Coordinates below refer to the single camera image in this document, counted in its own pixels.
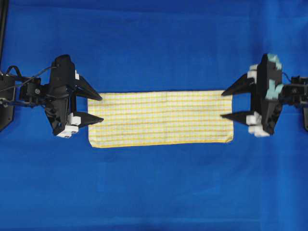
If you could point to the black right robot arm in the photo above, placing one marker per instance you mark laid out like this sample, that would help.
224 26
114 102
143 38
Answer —
295 93

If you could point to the black frame post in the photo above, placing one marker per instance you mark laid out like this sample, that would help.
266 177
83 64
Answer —
4 5

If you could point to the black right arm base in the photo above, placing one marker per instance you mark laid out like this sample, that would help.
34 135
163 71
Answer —
305 114

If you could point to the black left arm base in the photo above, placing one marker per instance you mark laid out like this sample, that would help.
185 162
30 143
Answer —
6 110

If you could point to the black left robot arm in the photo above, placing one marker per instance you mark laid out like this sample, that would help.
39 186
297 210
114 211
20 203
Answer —
29 92

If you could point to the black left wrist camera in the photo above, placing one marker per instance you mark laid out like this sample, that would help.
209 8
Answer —
63 72

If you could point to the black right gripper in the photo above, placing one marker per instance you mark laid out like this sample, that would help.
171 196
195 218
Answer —
264 82

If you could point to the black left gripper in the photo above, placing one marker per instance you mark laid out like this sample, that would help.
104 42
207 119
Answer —
60 104

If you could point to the yellow striped towel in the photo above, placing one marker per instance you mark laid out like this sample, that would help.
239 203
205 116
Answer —
160 118

